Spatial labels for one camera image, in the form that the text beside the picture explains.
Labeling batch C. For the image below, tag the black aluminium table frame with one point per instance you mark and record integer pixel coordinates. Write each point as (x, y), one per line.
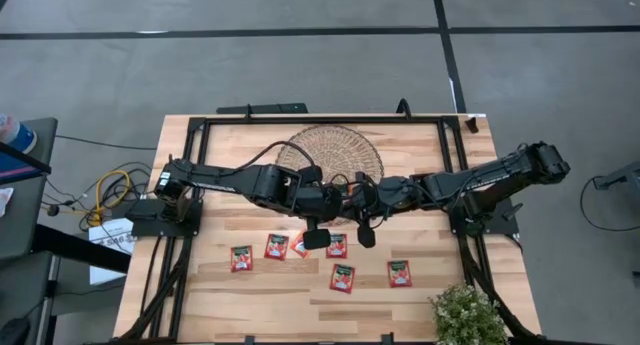
(325, 120)

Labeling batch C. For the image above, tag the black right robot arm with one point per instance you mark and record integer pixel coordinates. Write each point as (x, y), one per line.
(490, 177)

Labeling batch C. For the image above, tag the grey side table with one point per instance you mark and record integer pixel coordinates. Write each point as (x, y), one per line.
(30, 210)
(25, 295)

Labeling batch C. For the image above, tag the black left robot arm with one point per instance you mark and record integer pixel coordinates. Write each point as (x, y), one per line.
(225, 177)

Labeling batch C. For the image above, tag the black table edge bracket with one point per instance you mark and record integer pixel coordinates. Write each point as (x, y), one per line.
(248, 340)
(387, 339)

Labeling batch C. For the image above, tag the green plant white flowers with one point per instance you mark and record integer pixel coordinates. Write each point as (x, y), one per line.
(467, 315)

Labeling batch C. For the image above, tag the blue and white bottle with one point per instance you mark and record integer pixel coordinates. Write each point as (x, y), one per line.
(15, 135)

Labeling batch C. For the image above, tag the blue binder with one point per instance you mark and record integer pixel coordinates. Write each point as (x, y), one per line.
(15, 167)

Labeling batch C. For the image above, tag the black desk crossbar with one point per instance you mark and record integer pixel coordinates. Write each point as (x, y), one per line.
(80, 247)

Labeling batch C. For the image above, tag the round woven placemat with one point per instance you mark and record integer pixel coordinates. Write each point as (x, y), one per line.
(350, 145)

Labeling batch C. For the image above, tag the black power strip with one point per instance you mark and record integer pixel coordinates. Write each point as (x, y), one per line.
(260, 108)

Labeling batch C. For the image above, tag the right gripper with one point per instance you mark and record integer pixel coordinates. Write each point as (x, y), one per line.
(380, 197)

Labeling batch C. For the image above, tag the orange tea packet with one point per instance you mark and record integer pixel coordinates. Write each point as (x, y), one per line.
(352, 187)
(299, 246)

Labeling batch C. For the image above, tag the black computer mouse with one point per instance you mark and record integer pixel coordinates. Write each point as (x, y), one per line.
(12, 331)

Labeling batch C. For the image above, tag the white printed paper sheet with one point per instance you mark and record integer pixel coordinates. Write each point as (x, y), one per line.
(107, 235)

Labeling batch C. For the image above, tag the white tissue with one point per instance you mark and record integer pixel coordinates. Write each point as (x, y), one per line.
(4, 201)

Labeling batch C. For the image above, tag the black table clamp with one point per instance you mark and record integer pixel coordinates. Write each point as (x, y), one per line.
(471, 125)

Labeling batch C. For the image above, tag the red tea packet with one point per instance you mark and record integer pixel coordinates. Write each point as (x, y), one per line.
(399, 273)
(342, 278)
(337, 248)
(276, 247)
(241, 258)

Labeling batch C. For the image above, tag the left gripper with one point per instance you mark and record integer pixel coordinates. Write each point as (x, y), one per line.
(317, 205)

